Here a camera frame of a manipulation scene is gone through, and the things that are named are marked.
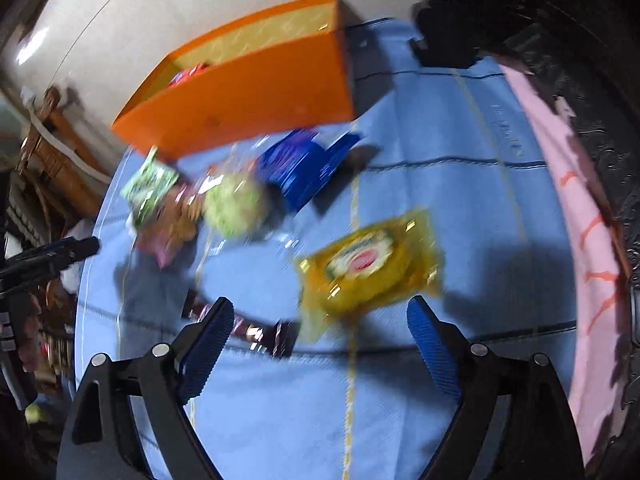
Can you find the wooden chair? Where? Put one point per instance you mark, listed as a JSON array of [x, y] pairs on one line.
[[59, 161]]

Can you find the blue checked tablecloth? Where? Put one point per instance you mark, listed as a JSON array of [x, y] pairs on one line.
[[361, 406]]

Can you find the red cookie bag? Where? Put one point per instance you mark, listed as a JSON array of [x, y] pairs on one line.
[[187, 73]]

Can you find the round bun clear wrapper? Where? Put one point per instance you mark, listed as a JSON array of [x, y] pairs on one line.
[[235, 203]]

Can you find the orange cardboard box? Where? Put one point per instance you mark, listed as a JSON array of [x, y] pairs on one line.
[[274, 70]]

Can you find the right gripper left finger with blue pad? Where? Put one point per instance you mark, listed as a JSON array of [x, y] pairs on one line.
[[101, 440]]

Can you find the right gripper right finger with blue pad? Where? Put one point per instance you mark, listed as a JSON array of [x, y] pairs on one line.
[[538, 440]]

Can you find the green plum candy bag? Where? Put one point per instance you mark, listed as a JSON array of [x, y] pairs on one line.
[[147, 188]]

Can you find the dark brown chocolate bar wrapper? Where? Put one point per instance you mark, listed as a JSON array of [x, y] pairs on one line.
[[276, 339]]

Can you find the pink cloth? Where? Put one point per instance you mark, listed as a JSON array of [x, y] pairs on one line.
[[600, 274]]

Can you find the yellow gold cake packet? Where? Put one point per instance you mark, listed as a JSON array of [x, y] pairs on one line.
[[371, 268]]

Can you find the pink small snack bag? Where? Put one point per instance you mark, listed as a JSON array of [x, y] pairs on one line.
[[171, 224]]

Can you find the blue snack bag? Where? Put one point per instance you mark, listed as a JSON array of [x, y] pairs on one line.
[[303, 162]]

